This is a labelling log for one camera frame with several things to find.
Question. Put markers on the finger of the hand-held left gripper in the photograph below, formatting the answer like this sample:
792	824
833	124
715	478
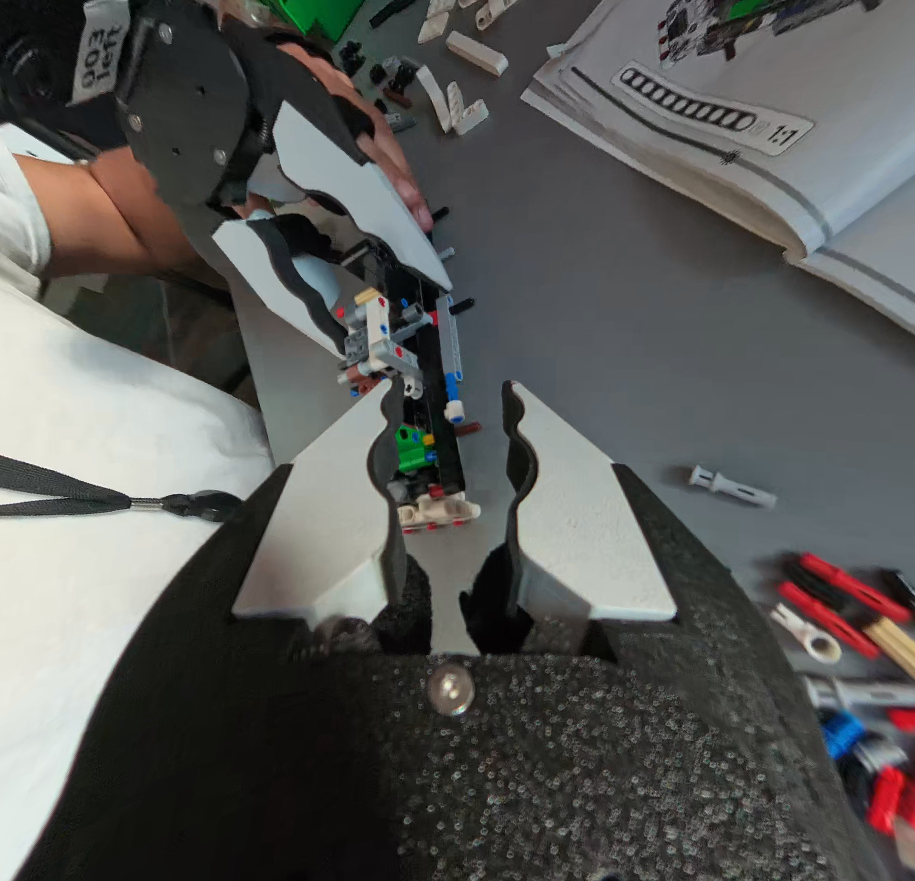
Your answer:
264	273
343	180

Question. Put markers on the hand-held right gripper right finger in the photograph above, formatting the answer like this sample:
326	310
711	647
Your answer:
593	538

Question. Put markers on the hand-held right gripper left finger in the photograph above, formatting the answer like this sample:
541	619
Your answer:
314	538

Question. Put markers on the partly built lego vehicle chassis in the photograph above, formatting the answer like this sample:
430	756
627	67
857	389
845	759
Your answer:
429	366

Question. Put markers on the person's left forearm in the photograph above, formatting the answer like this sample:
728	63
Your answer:
107	216

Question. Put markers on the reddish brown lego axle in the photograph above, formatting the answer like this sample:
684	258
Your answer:
397	98

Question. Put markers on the white bent lego beam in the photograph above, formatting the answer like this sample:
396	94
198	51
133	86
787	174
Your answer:
432	98

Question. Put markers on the black forked lego piece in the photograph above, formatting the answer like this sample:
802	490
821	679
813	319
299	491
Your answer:
352	58

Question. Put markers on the black knobbly lego connector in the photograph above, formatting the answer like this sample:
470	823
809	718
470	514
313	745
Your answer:
404	74

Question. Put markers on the white L-shaped lego beam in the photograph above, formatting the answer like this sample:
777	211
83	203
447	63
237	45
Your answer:
472	117

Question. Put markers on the light grey lego axle pin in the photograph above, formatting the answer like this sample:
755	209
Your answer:
736	490

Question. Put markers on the white lego plate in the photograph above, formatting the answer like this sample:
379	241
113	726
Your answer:
442	1
433	26

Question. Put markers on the black long thin lego beam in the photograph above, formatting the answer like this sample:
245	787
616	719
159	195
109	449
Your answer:
397	5

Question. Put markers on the white long straight lego beam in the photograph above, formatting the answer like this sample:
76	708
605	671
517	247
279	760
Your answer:
477	54

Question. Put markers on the pile of coloured lego pins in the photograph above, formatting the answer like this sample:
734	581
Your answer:
836	588

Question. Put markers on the person's left hand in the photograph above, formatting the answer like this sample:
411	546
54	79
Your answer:
397	169

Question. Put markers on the paper instruction booklet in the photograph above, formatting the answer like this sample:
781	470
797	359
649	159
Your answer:
607	51

